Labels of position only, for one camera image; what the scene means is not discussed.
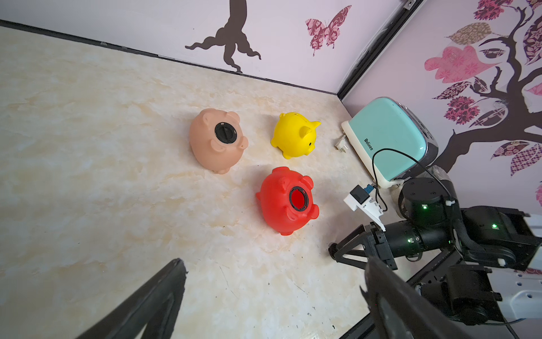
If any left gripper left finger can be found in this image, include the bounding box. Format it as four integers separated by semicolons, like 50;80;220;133
79;258;187;338

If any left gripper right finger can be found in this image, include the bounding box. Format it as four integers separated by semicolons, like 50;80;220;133
361;258;469;338

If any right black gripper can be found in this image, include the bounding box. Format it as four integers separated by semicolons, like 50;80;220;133
328;177;457;270

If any red piggy bank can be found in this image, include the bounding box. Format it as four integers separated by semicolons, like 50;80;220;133
255;167;320;236

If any yellow piggy bank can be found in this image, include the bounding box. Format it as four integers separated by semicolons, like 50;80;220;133
271;112;321;160

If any black plug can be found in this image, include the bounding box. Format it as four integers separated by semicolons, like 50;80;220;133
215;122;237;144

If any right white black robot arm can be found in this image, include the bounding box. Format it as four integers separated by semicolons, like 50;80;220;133
329;177;541;325

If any white toaster plug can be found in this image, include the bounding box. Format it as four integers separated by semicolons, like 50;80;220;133
335;135;348;153

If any mint green toaster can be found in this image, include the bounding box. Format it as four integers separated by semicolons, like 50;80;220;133
341;97;438;189

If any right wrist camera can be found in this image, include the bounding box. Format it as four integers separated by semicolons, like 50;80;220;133
344;185;386;232

